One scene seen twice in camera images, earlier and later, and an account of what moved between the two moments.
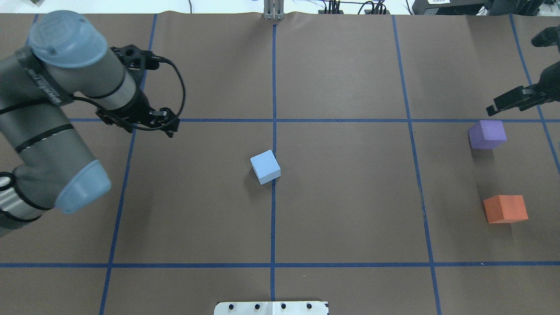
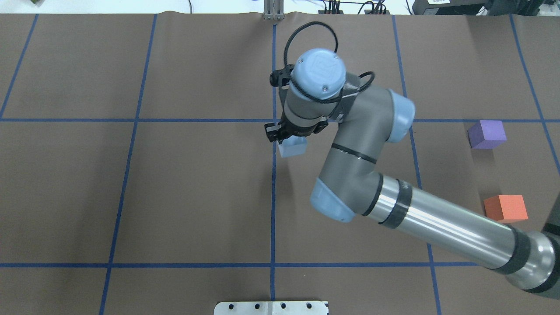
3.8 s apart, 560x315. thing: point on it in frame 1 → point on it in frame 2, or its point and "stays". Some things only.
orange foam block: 505,209 stays
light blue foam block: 265,167 → 293,146
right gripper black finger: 516,98 → 277,132
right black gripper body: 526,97 → 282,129
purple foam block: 487,134 stays
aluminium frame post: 274,10 stays
